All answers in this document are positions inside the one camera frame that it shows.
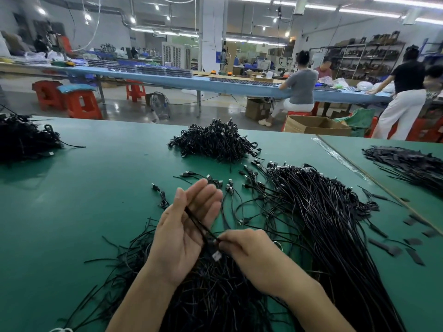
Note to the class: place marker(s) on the person's right hand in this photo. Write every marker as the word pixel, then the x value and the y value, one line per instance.
pixel 263 262

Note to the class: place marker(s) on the person's left hand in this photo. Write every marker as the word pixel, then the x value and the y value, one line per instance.
pixel 176 242

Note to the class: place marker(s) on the person's right forearm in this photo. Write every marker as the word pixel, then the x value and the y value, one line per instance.
pixel 315 311

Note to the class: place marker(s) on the grey floor fan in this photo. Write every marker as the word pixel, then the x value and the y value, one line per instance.
pixel 159 107

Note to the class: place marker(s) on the open cardboard box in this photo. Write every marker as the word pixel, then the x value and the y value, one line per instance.
pixel 315 126

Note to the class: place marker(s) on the scattered dark tie pieces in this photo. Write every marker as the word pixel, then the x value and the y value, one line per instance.
pixel 415 257

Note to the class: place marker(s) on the small cardboard box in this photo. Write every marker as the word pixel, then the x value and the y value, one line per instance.
pixel 257 109

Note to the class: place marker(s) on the red plastic stool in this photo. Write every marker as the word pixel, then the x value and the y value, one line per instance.
pixel 135 91
pixel 423 129
pixel 47 94

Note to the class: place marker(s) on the long blue workbench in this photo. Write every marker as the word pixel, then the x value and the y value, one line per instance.
pixel 207 83

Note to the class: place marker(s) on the red stool with blue seat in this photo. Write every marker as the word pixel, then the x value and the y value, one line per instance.
pixel 82 103

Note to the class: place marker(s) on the green bag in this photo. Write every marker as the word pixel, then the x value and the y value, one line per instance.
pixel 360 121

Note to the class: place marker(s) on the pile of white bags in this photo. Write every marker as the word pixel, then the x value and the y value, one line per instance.
pixel 363 85

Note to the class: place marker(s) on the white pillar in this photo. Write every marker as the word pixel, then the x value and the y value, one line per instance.
pixel 212 34

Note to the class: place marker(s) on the metal storage shelf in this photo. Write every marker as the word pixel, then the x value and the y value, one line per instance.
pixel 363 62

